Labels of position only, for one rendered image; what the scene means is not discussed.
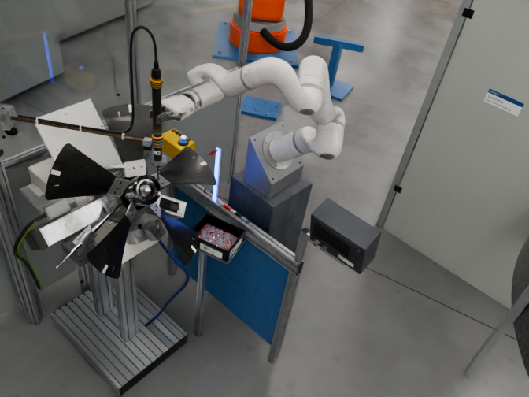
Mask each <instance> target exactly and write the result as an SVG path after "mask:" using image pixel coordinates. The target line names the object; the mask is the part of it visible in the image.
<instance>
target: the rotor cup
mask: <svg viewBox="0 0 529 397"><path fill-rule="evenodd" d="M124 179H128V180H130V181H129V184H128V186H127V187H126V189H125V191H124V193H123V194H122V195H121V196H117V198H118V200H119V202H120V204H121V205H122V206H123V207H124V208H126V209H127V208H128V205H129V203H130V201H132V202H133V204H134V206H135V208H136V210H140V209H142V208H144V207H145V206H148V205H152V204H154V203H155V202H156V201H157V200H158V199H159V198H160V196H161V185H160V184H159V182H158V180H157V179H156V178H155V177H153V176H150V175H142V176H133V177H129V178H127V177H124ZM132 186H133V188H130V189H129V187H132ZM146 187H148V188H149V189H150V192H146V191H145V188H146ZM136 203H141V204H139V205H138V204H136Z"/></svg>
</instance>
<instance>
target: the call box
mask: <svg viewBox="0 0 529 397"><path fill-rule="evenodd" d="M163 136H164V144H163V146H162V151H163V152H164V153H166V154H167V155H168V156H169V157H171V158H172V159H173V158H174V157H175V156H176V155H177V154H179V153H180V152H181V151H182V150H183V149H184V148H185V147H190V148H191V149H192V150H194V151H195V142H194V141H192V140H191V141H189V142H188V141H187V144H186V145H181V144H179V141H180V140H181V139H183V138H181V136H178V134H176V133H175V132H172V130H170V131H167V132H165V133H163Z"/></svg>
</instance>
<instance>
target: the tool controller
mask: <svg viewBox="0 0 529 397"><path fill-rule="evenodd" d="M380 236H381V231H379V230H378V229H376V228H374V227H373V226H371V225H370V224H368V223H367V222H365V221H363V220H362V219H360V218H359V217H357V216H356V215H354V214H353V213H351V212H350V211H348V210H346V209H345V208H343V207H341V206H340V205H339V204H337V203H336V202H334V201H332V200H330V199H329V198H326V199H325V200H324V201H323V202H322V203H321V204H320V205H319V206H318V207H317V208H316V209H315V210H314V211H313V212H312V213H311V224H310V240H312V241H313V245H314V246H315V247H316V246H317V245H318V246H320V249H321V250H322V251H323V252H325V251H327V252H328V253H329V254H331V255H333V256H334V257H336V258H337V259H338V260H339V261H341V262H343V263H344V264H345V265H347V266H349V267H350V268H351V269H353V270H354V271H355V272H357V273H359V274H361V273H362V272H363V271H364V270H365V269H366V267H367V266H368V265H369V264H370V263H371V261H372V260H373V259H374V258H375V255H376V251H377V248H378V245H379V239H380Z"/></svg>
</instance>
